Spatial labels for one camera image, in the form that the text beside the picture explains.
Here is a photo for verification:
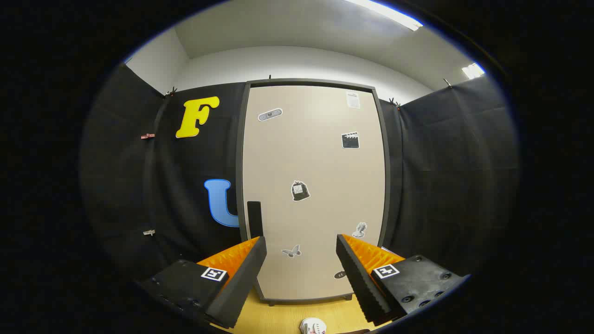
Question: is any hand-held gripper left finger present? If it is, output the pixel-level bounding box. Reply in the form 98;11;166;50
135;236;268;331

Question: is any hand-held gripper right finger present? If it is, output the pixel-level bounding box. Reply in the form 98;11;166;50
336;233;471;326

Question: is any black door handle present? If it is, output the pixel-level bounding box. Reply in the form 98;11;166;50
247;201;264;238

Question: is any white shoe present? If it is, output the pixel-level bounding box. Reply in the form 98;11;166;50
299;317;327;334

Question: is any grey shoe cabinet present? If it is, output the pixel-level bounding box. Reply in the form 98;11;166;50
236;79;391;307

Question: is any black backdrop cloth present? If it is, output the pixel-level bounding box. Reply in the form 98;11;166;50
79;63;520;297

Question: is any long ceiling light panel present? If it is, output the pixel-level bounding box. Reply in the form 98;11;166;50
348;0;424;32

